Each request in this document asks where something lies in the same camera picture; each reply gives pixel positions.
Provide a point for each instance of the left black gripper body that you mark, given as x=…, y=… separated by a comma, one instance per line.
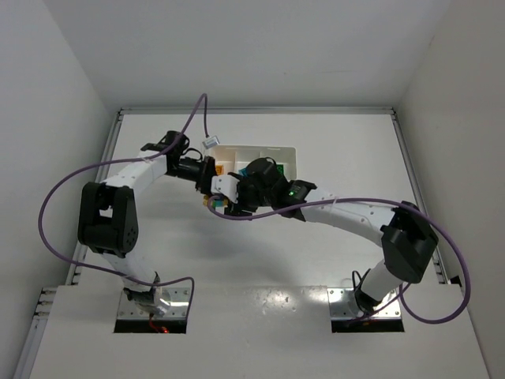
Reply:
x=205, y=174

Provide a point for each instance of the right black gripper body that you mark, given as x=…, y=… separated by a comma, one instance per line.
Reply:
x=241, y=193

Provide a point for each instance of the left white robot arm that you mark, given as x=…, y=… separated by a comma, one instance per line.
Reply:
x=108, y=223

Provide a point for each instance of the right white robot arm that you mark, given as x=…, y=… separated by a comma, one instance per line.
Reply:
x=406, y=239

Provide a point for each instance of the white three-compartment tray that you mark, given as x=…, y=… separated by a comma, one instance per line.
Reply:
x=235, y=157

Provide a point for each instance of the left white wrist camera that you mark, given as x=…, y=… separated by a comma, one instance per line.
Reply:
x=210, y=142

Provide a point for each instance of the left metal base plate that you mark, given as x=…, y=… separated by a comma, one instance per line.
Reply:
x=164, y=304

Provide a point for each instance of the metal base plate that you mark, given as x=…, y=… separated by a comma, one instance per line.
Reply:
x=344, y=306
x=164, y=304

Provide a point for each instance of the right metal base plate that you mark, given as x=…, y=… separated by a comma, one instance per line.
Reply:
x=344, y=306

